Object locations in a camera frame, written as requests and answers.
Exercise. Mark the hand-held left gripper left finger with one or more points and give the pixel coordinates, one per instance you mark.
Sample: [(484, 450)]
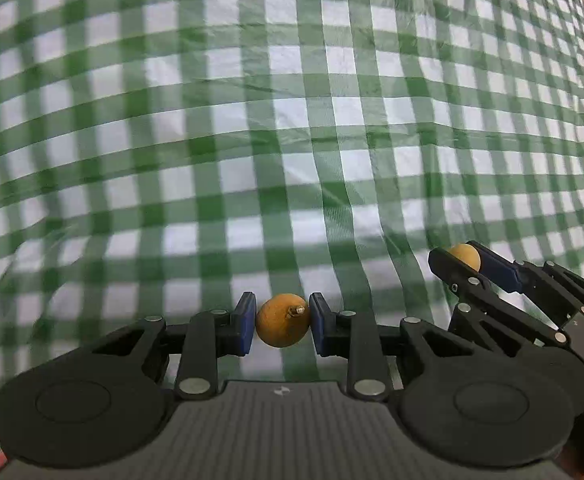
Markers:
[(246, 325)]

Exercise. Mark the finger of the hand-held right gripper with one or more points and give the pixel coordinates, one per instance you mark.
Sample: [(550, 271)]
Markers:
[(459, 280), (502, 272)]

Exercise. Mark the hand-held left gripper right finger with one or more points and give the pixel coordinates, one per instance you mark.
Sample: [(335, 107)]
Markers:
[(319, 325)]

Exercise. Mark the tan longan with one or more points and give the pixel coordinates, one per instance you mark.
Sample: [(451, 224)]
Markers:
[(466, 256), (281, 321)]

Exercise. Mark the green checked tablecloth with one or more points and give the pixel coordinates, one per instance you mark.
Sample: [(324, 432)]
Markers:
[(272, 110)]

